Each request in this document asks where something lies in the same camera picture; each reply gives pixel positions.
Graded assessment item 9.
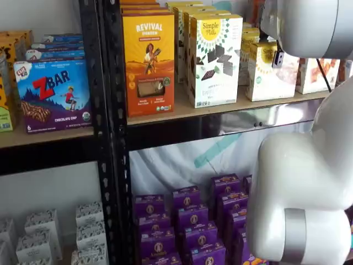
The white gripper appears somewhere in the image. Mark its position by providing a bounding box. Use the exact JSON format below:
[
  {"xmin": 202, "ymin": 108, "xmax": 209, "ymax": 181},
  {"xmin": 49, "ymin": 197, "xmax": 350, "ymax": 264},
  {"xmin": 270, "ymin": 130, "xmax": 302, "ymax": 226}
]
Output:
[{"xmin": 271, "ymin": 50, "xmax": 285, "ymax": 70}]

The small white yellow-label box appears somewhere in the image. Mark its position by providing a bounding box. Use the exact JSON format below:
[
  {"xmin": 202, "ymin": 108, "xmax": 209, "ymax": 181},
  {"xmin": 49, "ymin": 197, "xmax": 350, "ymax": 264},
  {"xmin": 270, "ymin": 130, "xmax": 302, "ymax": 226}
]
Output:
[
  {"xmin": 245, "ymin": 40, "xmax": 301, "ymax": 102},
  {"xmin": 241, "ymin": 26, "xmax": 261, "ymax": 38},
  {"xmin": 238, "ymin": 34, "xmax": 262, "ymax": 87}
]

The orange white crackers box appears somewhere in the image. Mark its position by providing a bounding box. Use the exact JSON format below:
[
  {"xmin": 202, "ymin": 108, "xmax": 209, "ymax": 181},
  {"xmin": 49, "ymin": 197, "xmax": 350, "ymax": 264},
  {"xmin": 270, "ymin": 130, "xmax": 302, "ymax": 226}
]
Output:
[{"xmin": 295, "ymin": 56, "xmax": 341, "ymax": 95}]

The orange snack box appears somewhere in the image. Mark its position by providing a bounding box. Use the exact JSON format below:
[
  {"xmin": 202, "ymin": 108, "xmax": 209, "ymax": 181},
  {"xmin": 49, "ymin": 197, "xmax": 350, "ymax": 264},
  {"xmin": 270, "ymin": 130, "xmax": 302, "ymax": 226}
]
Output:
[{"xmin": 249, "ymin": 0, "xmax": 266, "ymax": 28}]

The tall white mint cookie box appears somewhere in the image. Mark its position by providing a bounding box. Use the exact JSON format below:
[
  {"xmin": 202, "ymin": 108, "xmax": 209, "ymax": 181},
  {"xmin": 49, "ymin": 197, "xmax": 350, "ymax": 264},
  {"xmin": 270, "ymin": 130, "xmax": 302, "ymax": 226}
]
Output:
[
  {"xmin": 189, "ymin": 13, "xmax": 244, "ymax": 109},
  {"xmin": 165, "ymin": 1, "xmax": 204, "ymax": 10},
  {"xmin": 173, "ymin": 5, "xmax": 218, "ymax": 84},
  {"xmin": 183, "ymin": 9, "xmax": 232, "ymax": 92}
]

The wooden shelf board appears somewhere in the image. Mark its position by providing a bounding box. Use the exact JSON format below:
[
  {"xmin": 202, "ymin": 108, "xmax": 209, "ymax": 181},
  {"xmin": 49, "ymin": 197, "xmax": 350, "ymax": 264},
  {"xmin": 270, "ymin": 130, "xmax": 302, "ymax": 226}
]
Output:
[
  {"xmin": 0, "ymin": 124, "xmax": 95, "ymax": 149},
  {"xmin": 126, "ymin": 81, "xmax": 336, "ymax": 127}
]

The black metal shelf beam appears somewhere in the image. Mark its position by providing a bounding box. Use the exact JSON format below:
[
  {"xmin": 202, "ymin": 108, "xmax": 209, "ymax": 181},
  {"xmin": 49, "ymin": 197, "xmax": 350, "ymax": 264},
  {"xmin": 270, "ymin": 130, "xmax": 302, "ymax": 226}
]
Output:
[
  {"xmin": 127, "ymin": 98, "xmax": 331, "ymax": 152},
  {"xmin": 0, "ymin": 135, "xmax": 100, "ymax": 177}
]

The purple snack box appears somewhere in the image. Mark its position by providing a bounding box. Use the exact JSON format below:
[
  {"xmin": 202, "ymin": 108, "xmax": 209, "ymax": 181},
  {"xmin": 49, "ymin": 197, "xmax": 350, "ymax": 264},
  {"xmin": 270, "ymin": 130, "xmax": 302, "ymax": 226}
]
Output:
[
  {"xmin": 183, "ymin": 221, "xmax": 219, "ymax": 250},
  {"xmin": 140, "ymin": 227, "xmax": 177, "ymax": 259},
  {"xmin": 233, "ymin": 227, "xmax": 269, "ymax": 265},
  {"xmin": 141, "ymin": 252, "xmax": 183, "ymax": 265},
  {"xmin": 242, "ymin": 174, "xmax": 253, "ymax": 194},
  {"xmin": 216, "ymin": 191, "xmax": 249, "ymax": 216},
  {"xmin": 227, "ymin": 206, "xmax": 248, "ymax": 236},
  {"xmin": 136, "ymin": 213, "xmax": 172, "ymax": 236},
  {"xmin": 133, "ymin": 194, "xmax": 167, "ymax": 219},
  {"xmin": 189, "ymin": 241, "xmax": 227, "ymax": 265},
  {"xmin": 210, "ymin": 173, "xmax": 243, "ymax": 195},
  {"xmin": 175, "ymin": 204, "xmax": 210, "ymax": 230},
  {"xmin": 172, "ymin": 185, "xmax": 202, "ymax": 211}
]

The blue purple ZBar box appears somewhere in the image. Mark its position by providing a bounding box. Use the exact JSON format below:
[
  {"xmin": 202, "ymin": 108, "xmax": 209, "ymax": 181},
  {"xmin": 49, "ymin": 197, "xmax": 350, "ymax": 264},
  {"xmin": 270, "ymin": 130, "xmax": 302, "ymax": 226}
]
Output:
[
  {"xmin": 25, "ymin": 49, "xmax": 86, "ymax": 62},
  {"xmin": 13, "ymin": 59, "xmax": 92, "ymax": 134},
  {"xmin": 42, "ymin": 33, "xmax": 84, "ymax": 44},
  {"xmin": 30, "ymin": 41, "xmax": 85, "ymax": 52}
]

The yellow snack box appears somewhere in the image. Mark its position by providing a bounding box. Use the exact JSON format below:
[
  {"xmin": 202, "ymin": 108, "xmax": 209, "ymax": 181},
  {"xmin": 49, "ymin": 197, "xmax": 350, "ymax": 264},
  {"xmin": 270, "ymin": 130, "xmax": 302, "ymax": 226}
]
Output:
[
  {"xmin": 0, "ymin": 29, "xmax": 35, "ymax": 61},
  {"xmin": 0, "ymin": 74, "xmax": 14, "ymax": 133},
  {"xmin": 0, "ymin": 40, "xmax": 18, "ymax": 83}
]

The teal tape strip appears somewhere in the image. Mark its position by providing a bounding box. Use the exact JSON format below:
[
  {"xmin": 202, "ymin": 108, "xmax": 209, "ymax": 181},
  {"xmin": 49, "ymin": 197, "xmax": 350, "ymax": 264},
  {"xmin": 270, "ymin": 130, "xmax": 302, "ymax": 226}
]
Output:
[{"xmin": 194, "ymin": 133, "xmax": 244, "ymax": 169}]

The white patterned carton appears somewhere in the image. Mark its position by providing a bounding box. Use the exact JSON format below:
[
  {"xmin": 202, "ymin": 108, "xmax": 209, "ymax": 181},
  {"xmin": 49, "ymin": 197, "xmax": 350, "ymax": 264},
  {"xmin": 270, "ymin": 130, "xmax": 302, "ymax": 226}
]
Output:
[
  {"xmin": 15, "ymin": 231, "xmax": 54, "ymax": 261},
  {"xmin": 16, "ymin": 257, "xmax": 52, "ymax": 265},
  {"xmin": 0, "ymin": 219, "xmax": 18, "ymax": 265},
  {"xmin": 75, "ymin": 201, "xmax": 105, "ymax": 227},
  {"xmin": 24, "ymin": 208, "xmax": 63, "ymax": 262},
  {"xmin": 76, "ymin": 220, "xmax": 108, "ymax": 250},
  {"xmin": 71, "ymin": 243, "xmax": 109, "ymax": 265}
]

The black cable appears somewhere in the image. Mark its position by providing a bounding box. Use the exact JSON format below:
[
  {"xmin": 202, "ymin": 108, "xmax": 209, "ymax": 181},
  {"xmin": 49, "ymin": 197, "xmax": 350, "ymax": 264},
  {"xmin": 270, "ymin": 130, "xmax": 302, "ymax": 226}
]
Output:
[{"xmin": 315, "ymin": 57, "xmax": 333, "ymax": 93}]

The black metal rack post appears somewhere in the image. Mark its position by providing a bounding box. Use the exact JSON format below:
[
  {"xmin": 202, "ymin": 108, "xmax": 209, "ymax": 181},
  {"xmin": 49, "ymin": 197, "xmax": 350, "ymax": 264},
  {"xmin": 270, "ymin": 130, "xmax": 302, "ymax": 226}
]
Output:
[
  {"xmin": 78, "ymin": 0, "xmax": 116, "ymax": 265},
  {"xmin": 101, "ymin": 0, "xmax": 136, "ymax": 265}
]

